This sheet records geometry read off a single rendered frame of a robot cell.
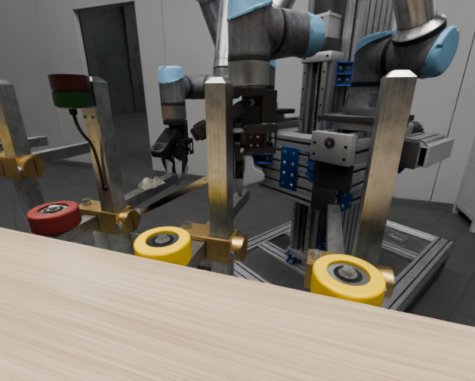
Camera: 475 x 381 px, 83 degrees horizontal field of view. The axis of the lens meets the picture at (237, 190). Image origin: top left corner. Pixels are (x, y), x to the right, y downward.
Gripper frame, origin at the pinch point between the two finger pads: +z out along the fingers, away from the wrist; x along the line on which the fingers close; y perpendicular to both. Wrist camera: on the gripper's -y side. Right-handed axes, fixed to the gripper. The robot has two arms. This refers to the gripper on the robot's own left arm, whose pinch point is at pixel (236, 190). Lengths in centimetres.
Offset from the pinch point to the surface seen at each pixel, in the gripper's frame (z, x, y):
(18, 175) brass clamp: -1.9, 6.8, -49.1
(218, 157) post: -9.2, -9.1, -3.4
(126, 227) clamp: 7.1, -2.3, -23.1
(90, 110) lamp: -16.2, -0.8, -27.0
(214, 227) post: 3.9, -8.8, -4.4
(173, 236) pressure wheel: 0.8, -17.4, -10.1
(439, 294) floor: 91, 69, 121
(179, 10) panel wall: -105, 296, -54
